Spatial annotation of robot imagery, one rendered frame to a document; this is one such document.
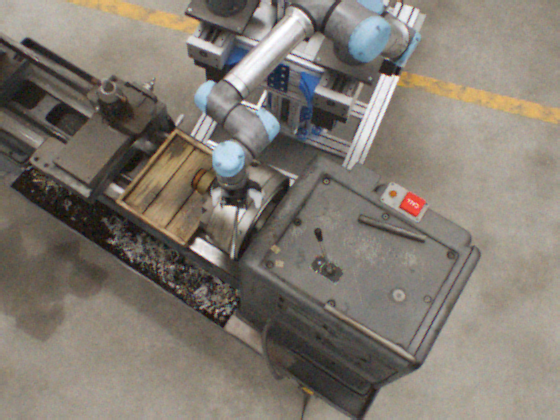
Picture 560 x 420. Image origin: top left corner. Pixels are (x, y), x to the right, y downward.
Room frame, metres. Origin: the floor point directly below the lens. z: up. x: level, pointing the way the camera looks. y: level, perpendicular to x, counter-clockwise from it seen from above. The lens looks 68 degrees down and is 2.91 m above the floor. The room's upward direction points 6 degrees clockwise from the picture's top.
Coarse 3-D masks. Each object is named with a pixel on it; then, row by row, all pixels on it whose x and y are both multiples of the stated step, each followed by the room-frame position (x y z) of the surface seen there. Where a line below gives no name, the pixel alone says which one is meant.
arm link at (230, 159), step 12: (228, 144) 0.66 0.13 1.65; (240, 144) 0.67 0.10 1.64; (216, 156) 0.63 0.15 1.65; (228, 156) 0.63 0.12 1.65; (240, 156) 0.64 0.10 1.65; (216, 168) 0.61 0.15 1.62; (228, 168) 0.61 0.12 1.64; (240, 168) 0.62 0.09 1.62; (228, 180) 0.61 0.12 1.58; (240, 180) 0.62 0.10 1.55
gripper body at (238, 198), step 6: (246, 180) 0.65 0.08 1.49; (246, 186) 0.66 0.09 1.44; (222, 192) 0.63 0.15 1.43; (228, 192) 0.61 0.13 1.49; (234, 192) 0.61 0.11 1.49; (240, 192) 0.64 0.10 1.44; (246, 192) 0.64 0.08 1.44; (222, 198) 0.63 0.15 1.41; (228, 198) 0.62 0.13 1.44; (234, 198) 0.62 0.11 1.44; (240, 198) 0.62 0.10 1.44; (246, 198) 0.62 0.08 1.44; (222, 204) 0.62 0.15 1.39; (228, 204) 0.61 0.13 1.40; (234, 204) 0.62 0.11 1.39; (240, 204) 0.61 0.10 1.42; (246, 204) 0.61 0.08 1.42
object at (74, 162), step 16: (128, 96) 1.17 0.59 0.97; (144, 96) 1.19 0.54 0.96; (96, 128) 1.03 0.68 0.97; (80, 144) 0.96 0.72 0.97; (96, 144) 0.96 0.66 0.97; (112, 144) 0.97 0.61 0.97; (64, 160) 0.89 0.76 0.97; (80, 160) 0.89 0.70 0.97; (96, 160) 0.90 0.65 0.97; (112, 160) 0.92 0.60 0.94; (80, 176) 0.83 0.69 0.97; (96, 176) 0.84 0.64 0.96
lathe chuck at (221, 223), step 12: (252, 168) 0.82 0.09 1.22; (264, 168) 0.83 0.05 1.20; (264, 180) 0.78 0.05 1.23; (216, 216) 0.66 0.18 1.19; (228, 216) 0.65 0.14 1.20; (240, 216) 0.65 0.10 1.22; (216, 228) 0.63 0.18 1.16; (228, 228) 0.63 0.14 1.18; (216, 240) 0.61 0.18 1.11; (228, 240) 0.60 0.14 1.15; (228, 252) 0.58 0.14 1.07
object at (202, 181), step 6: (198, 174) 0.82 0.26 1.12; (204, 174) 0.83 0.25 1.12; (210, 174) 0.83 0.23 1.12; (192, 180) 0.80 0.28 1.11; (198, 180) 0.80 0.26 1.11; (204, 180) 0.80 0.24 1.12; (210, 180) 0.80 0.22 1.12; (192, 186) 0.79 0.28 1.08; (198, 186) 0.79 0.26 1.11; (204, 186) 0.78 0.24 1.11; (210, 186) 0.79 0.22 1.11; (198, 192) 0.78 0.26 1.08; (204, 192) 0.77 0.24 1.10
